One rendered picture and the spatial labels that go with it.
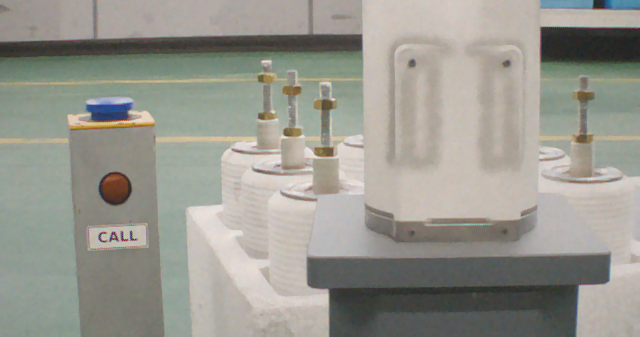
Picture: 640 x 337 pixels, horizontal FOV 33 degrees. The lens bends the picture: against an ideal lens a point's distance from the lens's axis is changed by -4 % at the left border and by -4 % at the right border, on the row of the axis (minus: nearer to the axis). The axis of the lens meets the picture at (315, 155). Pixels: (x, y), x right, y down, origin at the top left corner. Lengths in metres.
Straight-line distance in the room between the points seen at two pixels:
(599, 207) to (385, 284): 0.47
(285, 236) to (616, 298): 0.29
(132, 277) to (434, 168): 0.43
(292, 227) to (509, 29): 0.39
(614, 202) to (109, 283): 0.43
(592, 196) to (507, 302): 0.43
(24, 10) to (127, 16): 0.60
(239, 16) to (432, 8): 5.59
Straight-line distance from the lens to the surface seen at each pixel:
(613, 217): 0.98
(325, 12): 6.08
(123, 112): 0.92
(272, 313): 0.85
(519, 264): 0.53
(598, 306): 0.95
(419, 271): 0.52
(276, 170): 1.00
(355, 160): 1.14
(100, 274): 0.92
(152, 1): 6.19
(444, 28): 0.53
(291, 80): 1.02
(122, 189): 0.90
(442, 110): 0.54
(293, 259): 0.89
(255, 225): 1.01
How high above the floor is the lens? 0.43
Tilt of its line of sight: 9 degrees down
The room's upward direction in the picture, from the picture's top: 1 degrees counter-clockwise
